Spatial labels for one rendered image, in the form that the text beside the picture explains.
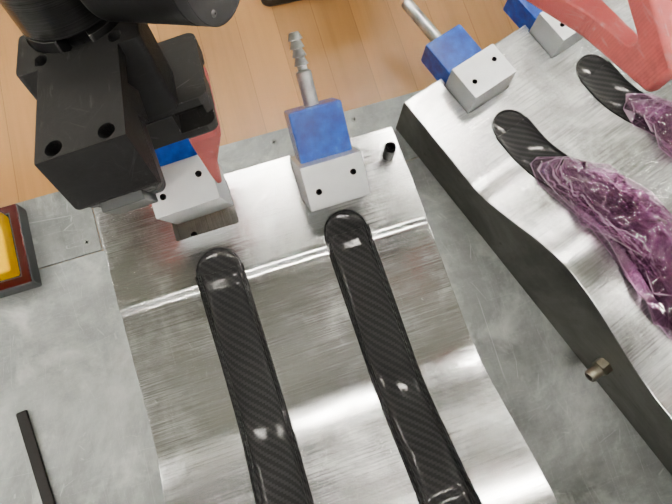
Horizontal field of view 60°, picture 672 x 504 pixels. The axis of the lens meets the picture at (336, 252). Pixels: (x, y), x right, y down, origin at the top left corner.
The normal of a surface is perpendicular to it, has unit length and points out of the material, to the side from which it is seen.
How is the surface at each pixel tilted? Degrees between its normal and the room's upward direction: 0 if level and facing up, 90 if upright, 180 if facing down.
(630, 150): 28
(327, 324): 3
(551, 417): 0
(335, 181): 35
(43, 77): 22
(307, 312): 3
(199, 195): 14
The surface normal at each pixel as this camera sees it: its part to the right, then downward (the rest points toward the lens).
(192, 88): -0.18, -0.53
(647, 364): 0.17, -0.08
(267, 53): 0.04, -0.25
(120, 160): 0.26, 0.78
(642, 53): -0.90, 0.41
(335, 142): 0.22, 0.32
